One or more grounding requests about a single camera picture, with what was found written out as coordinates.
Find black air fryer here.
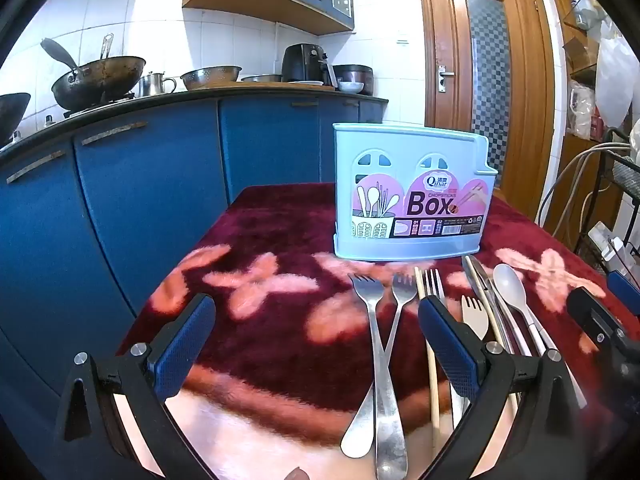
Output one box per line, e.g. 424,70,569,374
281,43,338,88

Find white jar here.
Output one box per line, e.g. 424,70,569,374
570,0,601,31

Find wooden door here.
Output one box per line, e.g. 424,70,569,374
415,0,556,201

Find steel table knife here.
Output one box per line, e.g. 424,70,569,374
462,255,521,361

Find steel fork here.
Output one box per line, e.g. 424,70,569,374
424,268,466,431
340,272,418,459
347,272,408,480

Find gas stove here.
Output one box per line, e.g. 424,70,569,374
62,91,138,120

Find steel kettle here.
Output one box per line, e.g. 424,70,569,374
137,71,177,97

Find blue base cabinets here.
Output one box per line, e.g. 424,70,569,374
0,97,390,461

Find white plastic bag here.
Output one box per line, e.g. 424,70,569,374
595,20,640,128

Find white plastic spoon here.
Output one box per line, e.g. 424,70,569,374
492,263,588,408

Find white power strip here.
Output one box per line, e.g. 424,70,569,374
587,222,636,266

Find wooden shelf unit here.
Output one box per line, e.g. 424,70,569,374
547,0,640,256

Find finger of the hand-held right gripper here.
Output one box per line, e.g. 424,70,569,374
606,271,640,307
566,286,640,377

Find dark wok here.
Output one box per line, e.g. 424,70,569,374
0,92,32,147

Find small beige fork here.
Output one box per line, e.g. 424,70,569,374
460,295,490,342

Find cardboard box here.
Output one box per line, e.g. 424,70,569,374
562,35,601,76

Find black wok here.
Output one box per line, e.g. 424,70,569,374
51,33,147,111

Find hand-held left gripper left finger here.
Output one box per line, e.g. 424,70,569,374
52,292,218,480

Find black kitchen countertop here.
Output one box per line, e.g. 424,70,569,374
0,87,390,161

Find steel colander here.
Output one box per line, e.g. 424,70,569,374
180,66,243,91

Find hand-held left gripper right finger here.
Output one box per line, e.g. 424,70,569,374
417,295,596,480

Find black wire rack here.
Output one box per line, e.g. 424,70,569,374
575,127,640,271

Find black rice cooker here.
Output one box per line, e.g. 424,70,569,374
332,64,375,96

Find red floral blanket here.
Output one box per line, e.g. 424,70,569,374
117,182,626,480

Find wooden cutting board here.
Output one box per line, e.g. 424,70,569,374
175,85,336,94

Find light blue utensil holder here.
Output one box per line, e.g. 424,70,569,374
332,122,498,262

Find white cables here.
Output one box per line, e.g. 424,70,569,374
535,141,633,226

